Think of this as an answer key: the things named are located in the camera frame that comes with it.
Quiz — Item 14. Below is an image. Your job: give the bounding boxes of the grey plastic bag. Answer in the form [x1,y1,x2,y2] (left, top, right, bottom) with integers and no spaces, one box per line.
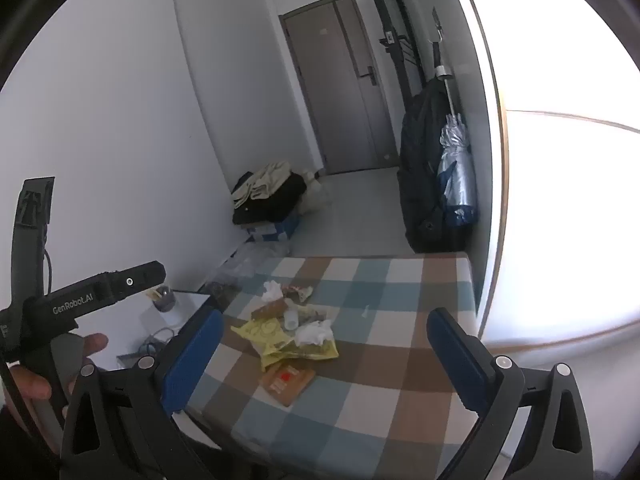
[207,240,291,301]

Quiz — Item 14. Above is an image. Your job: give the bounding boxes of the brown sachet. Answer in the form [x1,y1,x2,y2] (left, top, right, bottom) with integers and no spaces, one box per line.
[250,299,291,321]

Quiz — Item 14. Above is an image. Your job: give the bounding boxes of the bright window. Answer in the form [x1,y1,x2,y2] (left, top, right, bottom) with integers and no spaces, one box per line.
[440,0,640,356]

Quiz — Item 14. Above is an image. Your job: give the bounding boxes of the black jacket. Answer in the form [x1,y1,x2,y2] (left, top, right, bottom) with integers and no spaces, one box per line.
[397,77,476,253]

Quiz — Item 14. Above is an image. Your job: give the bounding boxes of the grey door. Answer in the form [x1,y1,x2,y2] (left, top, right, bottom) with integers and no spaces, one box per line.
[278,0,398,176]

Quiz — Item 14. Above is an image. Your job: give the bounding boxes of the silver folded umbrella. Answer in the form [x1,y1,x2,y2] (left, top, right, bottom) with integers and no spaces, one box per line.
[432,42,478,226]

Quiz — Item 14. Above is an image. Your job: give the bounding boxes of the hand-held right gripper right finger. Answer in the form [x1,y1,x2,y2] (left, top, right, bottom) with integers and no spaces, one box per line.
[426,308,596,480]

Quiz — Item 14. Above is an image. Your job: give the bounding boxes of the yellow snack packet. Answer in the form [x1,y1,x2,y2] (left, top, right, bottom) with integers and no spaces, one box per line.
[230,317,340,372]

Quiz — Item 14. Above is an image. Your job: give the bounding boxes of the brown packet with red mark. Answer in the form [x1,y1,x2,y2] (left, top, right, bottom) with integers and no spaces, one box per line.
[261,362,317,407]

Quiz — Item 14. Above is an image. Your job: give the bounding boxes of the beige cloth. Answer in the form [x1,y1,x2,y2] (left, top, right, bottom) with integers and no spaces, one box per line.
[231,161,293,208]

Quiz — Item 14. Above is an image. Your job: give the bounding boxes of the black bag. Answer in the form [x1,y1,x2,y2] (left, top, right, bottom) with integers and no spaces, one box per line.
[231,172,308,225]

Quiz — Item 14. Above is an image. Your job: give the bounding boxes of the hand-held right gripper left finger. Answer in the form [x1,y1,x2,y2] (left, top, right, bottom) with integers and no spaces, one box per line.
[60,308,225,480]

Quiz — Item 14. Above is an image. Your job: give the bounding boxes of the dark wrapper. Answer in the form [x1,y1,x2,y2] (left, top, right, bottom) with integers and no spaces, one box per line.
[299,307,333,326]

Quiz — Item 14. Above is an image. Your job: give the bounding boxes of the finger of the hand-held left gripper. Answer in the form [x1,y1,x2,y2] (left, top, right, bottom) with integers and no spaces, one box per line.
[99,261,167,307]

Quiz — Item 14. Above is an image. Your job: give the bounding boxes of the white plastic bag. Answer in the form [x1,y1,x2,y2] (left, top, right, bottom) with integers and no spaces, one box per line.
[295,170,335,213]

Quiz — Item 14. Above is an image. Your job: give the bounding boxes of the black glass door frame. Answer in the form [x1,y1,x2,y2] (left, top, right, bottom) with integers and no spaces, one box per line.
[357,0,426,106]

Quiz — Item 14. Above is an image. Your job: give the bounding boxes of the grey white utensil holder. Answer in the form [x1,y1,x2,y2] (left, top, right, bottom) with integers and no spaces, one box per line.
[145,284,176,313]

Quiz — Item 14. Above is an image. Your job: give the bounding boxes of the blue white cardboard box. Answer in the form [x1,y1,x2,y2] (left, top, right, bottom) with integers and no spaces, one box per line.
[243,212,301,242]

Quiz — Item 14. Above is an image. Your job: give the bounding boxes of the person's left forearm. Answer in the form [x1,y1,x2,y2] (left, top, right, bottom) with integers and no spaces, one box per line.
[0,400,63,480]

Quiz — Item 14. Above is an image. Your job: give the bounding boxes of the large white tissue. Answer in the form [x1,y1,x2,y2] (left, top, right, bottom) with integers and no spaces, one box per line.
[294,320,335,347]

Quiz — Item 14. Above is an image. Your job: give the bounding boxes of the person's left hand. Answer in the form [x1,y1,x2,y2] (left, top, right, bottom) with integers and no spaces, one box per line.
[10,333,109,402]

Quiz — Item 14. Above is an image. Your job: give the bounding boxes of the checkered tablecloth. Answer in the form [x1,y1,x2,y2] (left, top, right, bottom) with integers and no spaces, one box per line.
[172,252,483,480]

